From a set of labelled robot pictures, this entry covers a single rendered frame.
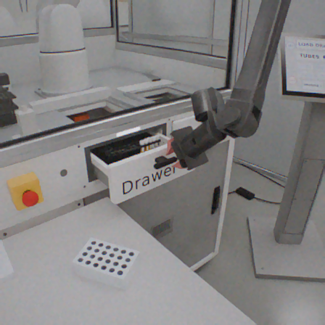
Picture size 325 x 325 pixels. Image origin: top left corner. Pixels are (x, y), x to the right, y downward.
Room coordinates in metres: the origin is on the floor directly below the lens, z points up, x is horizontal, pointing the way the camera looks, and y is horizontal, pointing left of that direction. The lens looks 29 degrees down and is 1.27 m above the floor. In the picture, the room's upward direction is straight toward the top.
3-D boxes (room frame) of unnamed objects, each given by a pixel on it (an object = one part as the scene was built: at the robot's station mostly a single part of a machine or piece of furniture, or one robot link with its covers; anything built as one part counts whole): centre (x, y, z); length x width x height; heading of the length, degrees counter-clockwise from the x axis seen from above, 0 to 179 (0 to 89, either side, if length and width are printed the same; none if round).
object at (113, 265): (0.44, 0.11, 0.78); 0.12 x 0.08 x 0.04; 70
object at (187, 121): (0.99, -0.16, 0.87); 0.29 x 0.02 x 0.11; 129
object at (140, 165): (0.70, 0.01, 0.87); 0.29 x 0.02 x 0.11; 129
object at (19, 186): (0.57, 0.33, 0.88); 0.07 x 0.05 x 0.07; 129
